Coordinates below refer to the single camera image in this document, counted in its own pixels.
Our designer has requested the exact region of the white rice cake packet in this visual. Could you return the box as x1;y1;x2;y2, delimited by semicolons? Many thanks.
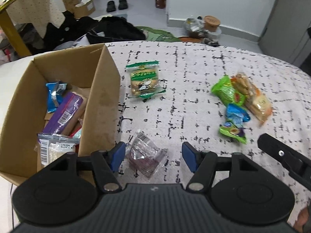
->
38;133;80;167

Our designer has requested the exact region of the clear purple snack packet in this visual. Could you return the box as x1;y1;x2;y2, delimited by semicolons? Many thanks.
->
126;129;168;178

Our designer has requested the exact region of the red white snack packet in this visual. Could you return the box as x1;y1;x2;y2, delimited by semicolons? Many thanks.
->
69;123;82;139

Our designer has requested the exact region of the blue green snack packet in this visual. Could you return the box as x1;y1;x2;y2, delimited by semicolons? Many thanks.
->
219;103;250;144

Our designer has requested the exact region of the purple long snack package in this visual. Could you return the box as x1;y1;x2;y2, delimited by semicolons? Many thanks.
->
42;92;88;135

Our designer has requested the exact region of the orange biscuit packet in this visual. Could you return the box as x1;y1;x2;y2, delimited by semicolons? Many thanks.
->
230;73;273;126

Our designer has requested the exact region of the light green snack packet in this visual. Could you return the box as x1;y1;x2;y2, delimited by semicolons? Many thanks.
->
211;75;246;106

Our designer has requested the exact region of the brown cardboard box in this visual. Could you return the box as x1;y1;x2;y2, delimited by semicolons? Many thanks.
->
1;44;120;185

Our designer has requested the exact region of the green white cracker packet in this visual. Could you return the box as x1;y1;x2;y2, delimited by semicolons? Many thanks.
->
125;61;166;99

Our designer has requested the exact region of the sneaker on floor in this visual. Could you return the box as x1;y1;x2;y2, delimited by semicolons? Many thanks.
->
201;37;220;47

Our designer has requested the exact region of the grey wardrobe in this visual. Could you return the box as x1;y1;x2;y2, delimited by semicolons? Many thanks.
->
259;0;310;67

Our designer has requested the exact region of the green floor mat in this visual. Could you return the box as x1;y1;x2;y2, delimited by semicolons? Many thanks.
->
136;26;181;43

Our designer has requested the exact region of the black clothes pile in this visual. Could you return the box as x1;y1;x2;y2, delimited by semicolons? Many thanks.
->
43;11;146;51

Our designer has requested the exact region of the grey plastic bag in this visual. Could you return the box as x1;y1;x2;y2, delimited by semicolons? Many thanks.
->
183;17;204;37

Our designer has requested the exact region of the brown lidded jar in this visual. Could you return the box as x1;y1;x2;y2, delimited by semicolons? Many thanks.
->
204;15;220;32

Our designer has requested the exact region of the left black slipper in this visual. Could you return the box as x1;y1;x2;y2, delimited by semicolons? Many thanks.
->
106;1;116;13

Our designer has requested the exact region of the black slipper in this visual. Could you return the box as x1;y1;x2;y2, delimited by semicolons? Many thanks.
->
106;1;116;13
118;0;128;10

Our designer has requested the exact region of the small open cardboard box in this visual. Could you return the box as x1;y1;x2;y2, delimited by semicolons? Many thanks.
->
73;0;95;19

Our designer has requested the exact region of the right black slipper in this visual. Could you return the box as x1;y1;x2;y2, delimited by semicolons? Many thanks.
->
118;0;128;10

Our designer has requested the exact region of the cream dotted tablecloth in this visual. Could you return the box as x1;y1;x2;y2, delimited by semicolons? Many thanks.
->
6;0;65;37

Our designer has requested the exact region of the yellow wooden table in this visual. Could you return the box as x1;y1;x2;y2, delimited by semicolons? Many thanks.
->
0;0;32;57

